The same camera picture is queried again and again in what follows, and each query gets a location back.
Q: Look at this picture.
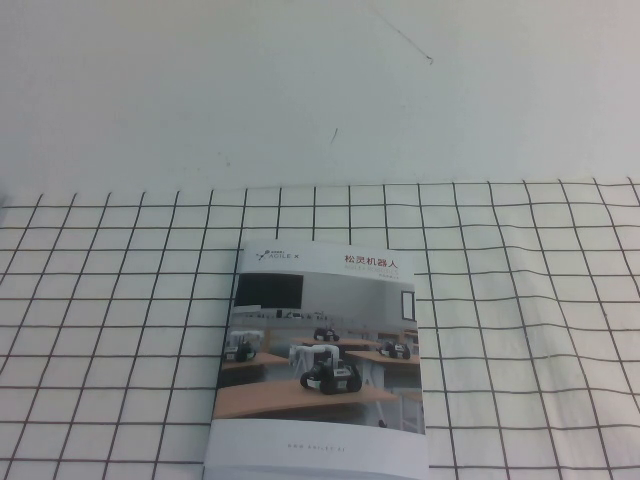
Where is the white black-grid tablecloth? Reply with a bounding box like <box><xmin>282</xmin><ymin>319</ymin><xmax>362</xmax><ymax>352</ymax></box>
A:
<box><xmin>0</xmin><ymin>178</ymin><xmax>640</xmax><ymax>480</ymax></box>

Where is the AgileX robot brochure book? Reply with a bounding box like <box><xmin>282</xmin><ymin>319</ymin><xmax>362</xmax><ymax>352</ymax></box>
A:
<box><xmin>202</xmin><ymin>464</ymin><xmax>431</xmax><ymax>480</ymax></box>
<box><xmin>202</xmin><ymin>240</ymin><xmax>431</xmax><ymax>470</ymax></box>

